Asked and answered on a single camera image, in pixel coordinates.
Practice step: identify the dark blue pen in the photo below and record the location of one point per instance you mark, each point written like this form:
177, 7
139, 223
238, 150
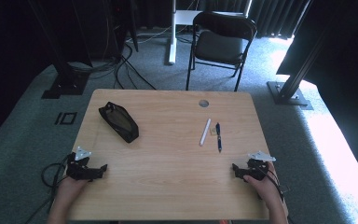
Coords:
218, 137

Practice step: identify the black curtain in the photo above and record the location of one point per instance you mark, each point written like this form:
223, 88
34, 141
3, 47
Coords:
348, 77

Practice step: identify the black metal stand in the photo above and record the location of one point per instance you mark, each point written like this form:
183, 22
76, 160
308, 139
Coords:
65, 84
289, 90

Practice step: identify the grey tape piece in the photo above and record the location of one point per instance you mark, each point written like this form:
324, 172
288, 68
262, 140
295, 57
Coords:
284, 188

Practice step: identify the black folding chair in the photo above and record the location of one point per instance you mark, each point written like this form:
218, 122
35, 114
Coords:
220, 46

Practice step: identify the person's left hand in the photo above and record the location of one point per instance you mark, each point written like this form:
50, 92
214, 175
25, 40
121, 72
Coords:
71, 186

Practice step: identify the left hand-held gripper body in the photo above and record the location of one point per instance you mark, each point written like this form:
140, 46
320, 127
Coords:
76, 169

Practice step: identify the white pen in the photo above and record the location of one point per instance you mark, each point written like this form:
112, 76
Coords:
205, 132

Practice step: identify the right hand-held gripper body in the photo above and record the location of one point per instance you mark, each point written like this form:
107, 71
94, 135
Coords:
256, 169

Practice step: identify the black mesh pencil case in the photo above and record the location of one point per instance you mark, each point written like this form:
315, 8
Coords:
119, 122

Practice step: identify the dark pleated curtain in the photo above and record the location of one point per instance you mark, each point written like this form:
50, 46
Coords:
276, 15

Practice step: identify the person's right hand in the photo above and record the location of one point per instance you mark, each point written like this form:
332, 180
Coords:
265, 186

